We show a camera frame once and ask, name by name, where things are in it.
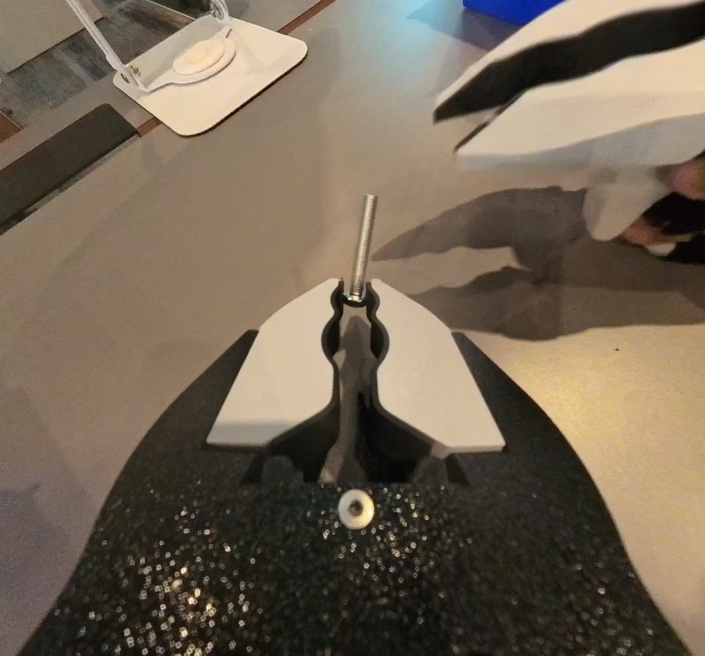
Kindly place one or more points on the silver bolt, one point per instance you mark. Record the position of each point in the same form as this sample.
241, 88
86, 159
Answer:
368, 237

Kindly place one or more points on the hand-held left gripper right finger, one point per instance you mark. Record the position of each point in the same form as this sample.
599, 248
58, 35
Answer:
435, 386

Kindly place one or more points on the person's right hand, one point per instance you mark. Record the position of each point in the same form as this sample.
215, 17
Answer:
688, 179

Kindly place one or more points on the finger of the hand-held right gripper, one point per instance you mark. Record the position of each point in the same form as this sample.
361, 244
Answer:
633, 0
606, 127

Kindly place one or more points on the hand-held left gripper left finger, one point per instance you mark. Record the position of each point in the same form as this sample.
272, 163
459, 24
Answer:
275, 386

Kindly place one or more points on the white document stand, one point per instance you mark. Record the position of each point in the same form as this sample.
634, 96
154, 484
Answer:
248, 67

